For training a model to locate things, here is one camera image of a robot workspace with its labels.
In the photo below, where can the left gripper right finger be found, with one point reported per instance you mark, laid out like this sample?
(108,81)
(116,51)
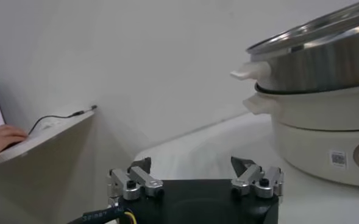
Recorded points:
(249,176)

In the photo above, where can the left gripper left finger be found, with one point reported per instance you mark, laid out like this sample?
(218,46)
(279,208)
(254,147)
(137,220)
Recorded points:
(142,178)

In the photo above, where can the stainless steel steamer basket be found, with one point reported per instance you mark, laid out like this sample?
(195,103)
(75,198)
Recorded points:
(319,64)

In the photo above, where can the bare person hand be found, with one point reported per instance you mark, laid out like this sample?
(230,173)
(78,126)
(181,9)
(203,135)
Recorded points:
(2,137)

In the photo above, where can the cream electric cooker pot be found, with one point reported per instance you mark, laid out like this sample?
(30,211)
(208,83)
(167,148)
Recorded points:
(313,143)

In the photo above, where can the white side desk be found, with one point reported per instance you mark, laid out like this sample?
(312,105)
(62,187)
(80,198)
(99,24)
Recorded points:
(51,152)

